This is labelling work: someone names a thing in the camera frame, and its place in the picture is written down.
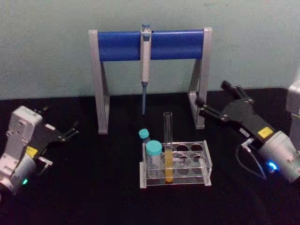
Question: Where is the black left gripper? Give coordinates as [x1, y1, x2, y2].
[24, 106, 80, 162]

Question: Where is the left gripper's thin dark cable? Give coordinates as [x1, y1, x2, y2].
[36, 156, 53, 177]

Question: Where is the clear acrylic tube rack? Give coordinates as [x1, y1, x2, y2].
[139, 140, 213, 189]

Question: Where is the grey stand with blue bar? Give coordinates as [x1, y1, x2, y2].
[88, 27, 213, 135]

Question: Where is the white and blue pipette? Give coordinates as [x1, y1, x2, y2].
[140, 22, 152, 116]

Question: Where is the large tube with teal cap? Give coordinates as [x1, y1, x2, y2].
[145, 140, 163, 179]

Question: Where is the black table cloth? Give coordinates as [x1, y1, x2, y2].
[0, 87, 300, 225]

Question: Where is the gripper's thin dark cable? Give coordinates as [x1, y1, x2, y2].
[36, 156, 53, 177]
[235, 138, 268, 180]

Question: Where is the right gripper's thin dark cable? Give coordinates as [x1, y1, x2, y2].
[235, 138, 268, 180]

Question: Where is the small tube with teal cap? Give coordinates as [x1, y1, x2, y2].
[138, 128, 151, 146]

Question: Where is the glass tube with yellow liquid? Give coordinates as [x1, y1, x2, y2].
[163, 112, 175, 184]

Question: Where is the plain pale wall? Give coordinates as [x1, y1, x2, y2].
[0, 0, 300, 101]

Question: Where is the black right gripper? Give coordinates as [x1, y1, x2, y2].
[195, 80, 275, 148]

